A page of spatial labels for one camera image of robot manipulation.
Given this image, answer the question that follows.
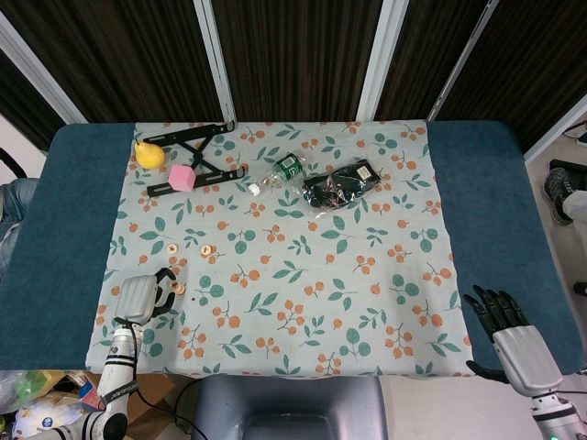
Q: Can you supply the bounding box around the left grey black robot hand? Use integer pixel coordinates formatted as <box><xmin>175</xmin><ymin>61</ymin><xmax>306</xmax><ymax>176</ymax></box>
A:
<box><xmin>113</xmin><ymin>268</ymin><xmax>178</xmax><ymax>326</ymax></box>

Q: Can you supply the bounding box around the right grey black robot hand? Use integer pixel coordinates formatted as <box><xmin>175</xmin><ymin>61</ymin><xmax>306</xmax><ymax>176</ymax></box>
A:
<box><xmin>463</xmin><ymin>284</ymin><xmax>565</xmax><ymax>399</ymax></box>

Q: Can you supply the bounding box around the brown cardboard box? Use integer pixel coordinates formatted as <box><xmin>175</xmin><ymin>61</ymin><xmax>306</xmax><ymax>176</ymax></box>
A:
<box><xmin>126</xmin><ymin>371</ymin><xmax>178</xmax><ymax>430</ymax></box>

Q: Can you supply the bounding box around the teal table cover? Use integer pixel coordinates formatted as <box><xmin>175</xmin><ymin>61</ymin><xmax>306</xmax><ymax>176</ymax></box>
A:
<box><xmin>0</xmin><ymin>119</ymin><xmax>587</xmax><ymax>372</ymax></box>

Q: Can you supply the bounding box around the pink and blue small box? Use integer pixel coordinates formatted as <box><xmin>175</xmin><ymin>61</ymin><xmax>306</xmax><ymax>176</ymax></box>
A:
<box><xmin>78</xmin><ymin>379</ymin><xmax>105</xmax><ymax>410</ymax></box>

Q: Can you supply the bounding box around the pink cube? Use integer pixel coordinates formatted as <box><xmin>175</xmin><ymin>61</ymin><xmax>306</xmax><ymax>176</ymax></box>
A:
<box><xmin>167</xmin><ymin>164</ymin><xmax>195</xmax><ymax>193</ymax></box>

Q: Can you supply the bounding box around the yellow pear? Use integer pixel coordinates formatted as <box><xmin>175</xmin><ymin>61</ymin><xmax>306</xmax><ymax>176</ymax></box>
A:
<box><xmin>134</xmin><ymin>139</ymin><xmax>166</xmax><ymax>170</ymax></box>

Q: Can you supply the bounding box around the clear bag with green items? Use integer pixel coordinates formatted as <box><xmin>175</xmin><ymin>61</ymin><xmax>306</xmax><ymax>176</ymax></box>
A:
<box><xmin>0</xmin><ymin>368</ymin><xmax>65</xmax><ymax>413</ymax></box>

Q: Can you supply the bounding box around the black folding laptop stand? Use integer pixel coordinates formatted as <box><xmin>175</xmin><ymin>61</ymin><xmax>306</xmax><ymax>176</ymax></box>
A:
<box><xmin>142</xmin><ymin>119</ymin><xmax>249</xmax><ymax>199</ymax></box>

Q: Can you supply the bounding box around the blue jeans leg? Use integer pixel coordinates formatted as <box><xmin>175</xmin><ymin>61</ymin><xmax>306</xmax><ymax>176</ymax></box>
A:
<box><xmin>0</xmin><ymin>177</ymin><xmax>40</xmax><ymax>276</ymax></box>

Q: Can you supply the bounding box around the white trouser leg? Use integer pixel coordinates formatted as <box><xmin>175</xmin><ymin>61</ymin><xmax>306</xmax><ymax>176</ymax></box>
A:
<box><xmin>562</xmin><ymin>185</ymin><xmax>587</xmax><ymax>221</ymax></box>

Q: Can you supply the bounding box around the floral printed tablecloth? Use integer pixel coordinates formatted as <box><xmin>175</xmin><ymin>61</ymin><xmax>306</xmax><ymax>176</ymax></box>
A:
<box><xmin>84</xmin><ymin>119</ymin><xmax>473</xmax><ymax>380</ymax></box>

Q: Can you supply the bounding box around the grey sneaker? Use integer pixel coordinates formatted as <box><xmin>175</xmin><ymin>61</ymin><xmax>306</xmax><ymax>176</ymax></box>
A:
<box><xmin>543</xmin><ymin>167</ymin><xmax>575</xmax><ymax>226</ymax></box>

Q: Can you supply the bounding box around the grey robot torso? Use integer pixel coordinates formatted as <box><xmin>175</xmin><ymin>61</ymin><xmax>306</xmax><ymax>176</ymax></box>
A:
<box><xmin>192</xmin><ymin>374</ymin><xmax>386</xmax><ymax>440</ymax></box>

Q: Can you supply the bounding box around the clear bottle with green label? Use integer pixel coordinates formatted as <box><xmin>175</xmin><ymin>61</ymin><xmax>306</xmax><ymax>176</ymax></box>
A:
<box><xmin>247</xmin><ymin>149</ymin><xmax>309</xmax><ymax>197</ymax></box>

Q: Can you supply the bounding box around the dark wood-grain partition panel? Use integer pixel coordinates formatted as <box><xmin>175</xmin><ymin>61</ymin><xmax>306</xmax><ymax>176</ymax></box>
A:
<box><xmin>0</xmin><ymin>8</ymin><xmax>88</xmax><ymax>152</ymax></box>
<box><xmin>201</xmin><ymin>0</ymin><xmax>404</xmax><ymax>123</ymax></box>
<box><xmin>366</xmin><ymin>0</ymin><xmax>501</xmax><ymax>123</ymax></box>
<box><xmin>435</xmin><ymin>0</ymin><xmax>587</xmax><ymax>160</ymax></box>
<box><xmin>0</xmin><ymin>0</ymin><xmax>235</xmax><ymax>126</ymax></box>

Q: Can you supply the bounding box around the black plastic bag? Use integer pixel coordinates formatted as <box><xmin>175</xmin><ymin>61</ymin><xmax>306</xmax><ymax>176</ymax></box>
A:
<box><xmin>302</xmin><ymin>158</ymin><xmax>382</xmax><ymax>213</ymax></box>

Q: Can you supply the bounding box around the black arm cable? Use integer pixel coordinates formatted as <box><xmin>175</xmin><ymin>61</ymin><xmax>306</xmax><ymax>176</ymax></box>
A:
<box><xmin>114</xmin><ymin>314</ymin><xmax>141</xmax><ymax>395</ymax></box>

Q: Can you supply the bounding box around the black floor cable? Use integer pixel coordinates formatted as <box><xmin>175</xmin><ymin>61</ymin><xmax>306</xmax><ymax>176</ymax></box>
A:
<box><xmin>137</xmin><ymin>378</ymin><xmax>205</xmax><ymax>439</ymax></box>

